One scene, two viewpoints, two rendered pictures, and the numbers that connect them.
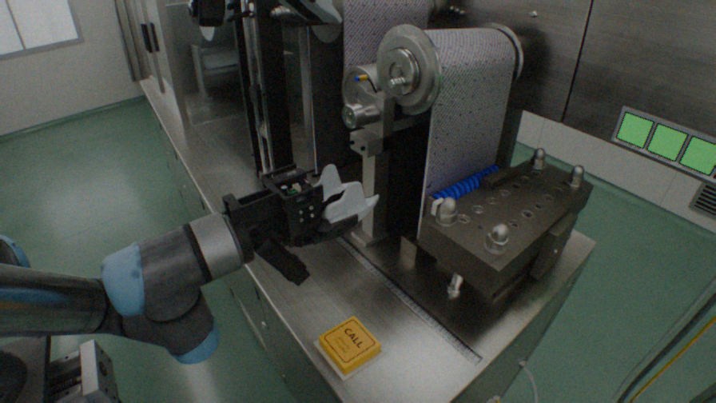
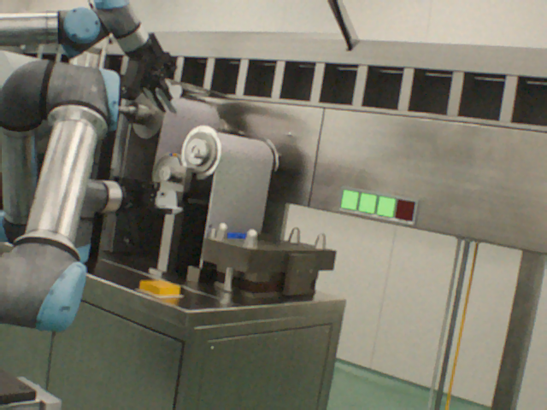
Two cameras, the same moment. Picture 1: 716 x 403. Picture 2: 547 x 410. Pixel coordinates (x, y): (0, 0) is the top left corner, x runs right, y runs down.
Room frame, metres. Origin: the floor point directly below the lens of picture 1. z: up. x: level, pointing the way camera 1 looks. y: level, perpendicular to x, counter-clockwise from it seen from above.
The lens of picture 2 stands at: (-1.44, 0.23, 1.24)
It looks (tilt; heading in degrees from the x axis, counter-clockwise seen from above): 3 degrees down; 345
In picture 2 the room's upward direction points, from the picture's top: 9 degrees clockwise
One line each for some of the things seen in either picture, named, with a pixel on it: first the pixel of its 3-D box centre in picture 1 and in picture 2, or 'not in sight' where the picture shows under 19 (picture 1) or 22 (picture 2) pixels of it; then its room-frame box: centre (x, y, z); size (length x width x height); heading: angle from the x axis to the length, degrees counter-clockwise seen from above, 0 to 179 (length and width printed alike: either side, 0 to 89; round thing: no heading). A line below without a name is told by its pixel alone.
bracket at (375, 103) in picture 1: (370, 174); (170, 220); (0.56, -0.02, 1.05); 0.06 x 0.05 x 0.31; 127
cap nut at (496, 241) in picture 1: (498, 236); (251, 238); (0.38, -0.21, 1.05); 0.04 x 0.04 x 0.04
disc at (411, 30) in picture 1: (406, 70); (201, 152); (0.56, -0.08, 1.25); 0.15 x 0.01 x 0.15; 37
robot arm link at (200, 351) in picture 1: (174, 320); (67, 237); (0.25, 0.25, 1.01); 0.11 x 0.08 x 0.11; 84
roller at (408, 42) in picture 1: (451, 63); (229, 156); (0.63, -0.17, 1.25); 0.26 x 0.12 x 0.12; 127
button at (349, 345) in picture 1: (349, 344); (160, 288); (0.29, 0.01, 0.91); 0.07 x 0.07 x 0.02; 37
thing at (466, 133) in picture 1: (468, 141); (238, 207); (0.58, -0.21, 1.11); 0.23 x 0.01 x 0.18; 127
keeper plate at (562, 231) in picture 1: (555, 245); (300, 274); (0.45, -0.38, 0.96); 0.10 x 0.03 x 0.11; 127
